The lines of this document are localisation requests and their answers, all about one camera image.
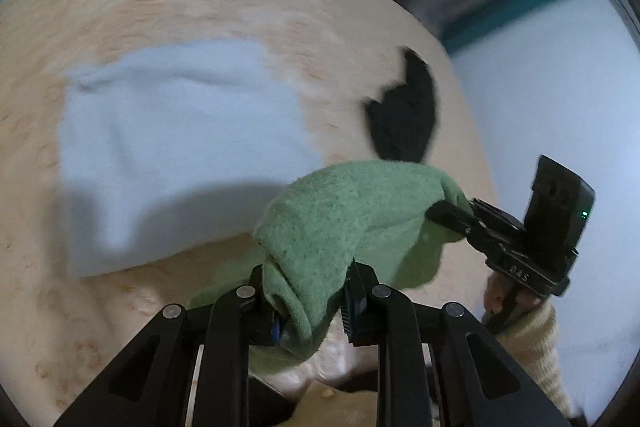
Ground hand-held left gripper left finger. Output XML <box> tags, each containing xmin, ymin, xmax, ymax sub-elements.
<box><xmin>52</xmin><ymin>263</ymin><xmax>284</xmax><ymax>427</ymax></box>

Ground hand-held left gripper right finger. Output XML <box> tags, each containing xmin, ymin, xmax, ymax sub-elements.
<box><xmin>340</xmin><ymin>259</ymin><xmax>573</xmax><ymax>427</ymax></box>

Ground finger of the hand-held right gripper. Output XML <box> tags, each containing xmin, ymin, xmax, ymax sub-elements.
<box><xmin>425</xmin><ymin>199</ymin><xmax>477</xmax><ymax>240</ymax></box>

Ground green t-shirt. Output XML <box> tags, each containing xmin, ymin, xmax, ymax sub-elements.
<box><xmin>185</xmin><ymin>159</ymin><xmax>473</xmax><ymax>375</ymax></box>

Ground black garment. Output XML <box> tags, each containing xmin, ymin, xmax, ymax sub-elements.
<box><xmin>364</xmin><ymin>47</ymin><xmax>440</xmax><ymax>164</ymax></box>

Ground light blue knit sweater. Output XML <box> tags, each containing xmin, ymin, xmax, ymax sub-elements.
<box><xmin>59</xmin><ymin>39</ymin><xmax>321</xmax><ymax>279</ymax></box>

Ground person's right forearm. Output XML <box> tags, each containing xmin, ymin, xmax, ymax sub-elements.
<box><xmin>500</xmin><ymin>304</ymin><xmax>576</xmax><ymax>418</ymax></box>

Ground person's right hand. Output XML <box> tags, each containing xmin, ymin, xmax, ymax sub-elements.
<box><xmin>484</xmin><ymin>277</ymin><xmax>549</xmax><ymax>319</ymax></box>

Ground narrow teal curtain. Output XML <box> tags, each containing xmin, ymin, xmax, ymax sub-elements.
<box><xmin>440</xmin><ymin>0</ymin><xmax>611</xmax><ymax>55</ymax></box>

